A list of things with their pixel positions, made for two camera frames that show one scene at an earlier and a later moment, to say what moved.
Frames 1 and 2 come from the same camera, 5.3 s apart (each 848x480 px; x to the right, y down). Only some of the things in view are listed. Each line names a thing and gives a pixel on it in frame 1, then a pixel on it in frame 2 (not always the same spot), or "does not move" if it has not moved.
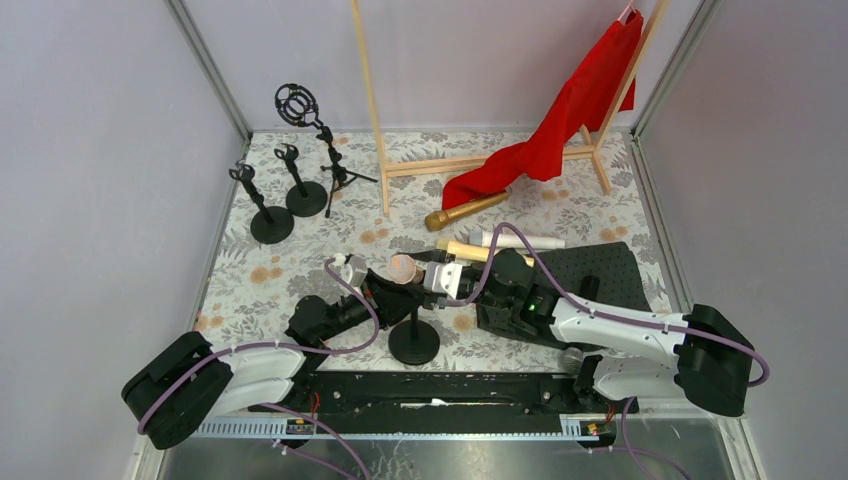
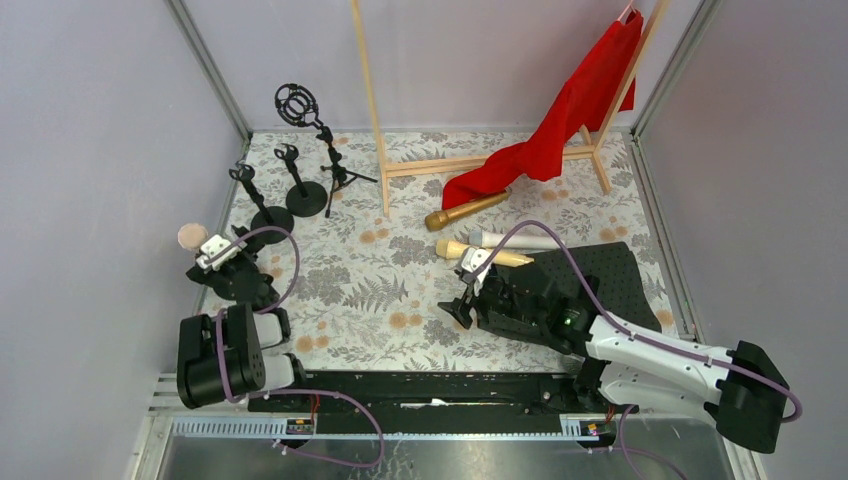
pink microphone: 402,270 to 191,236
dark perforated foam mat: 611,263 does not move
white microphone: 507,240 does not move
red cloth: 587,102 does not move
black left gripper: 386,288 to 225,269
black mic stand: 270,225 does not move
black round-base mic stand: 414,342 to 248,285
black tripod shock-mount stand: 299,105 does not move
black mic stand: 305,199 does not move
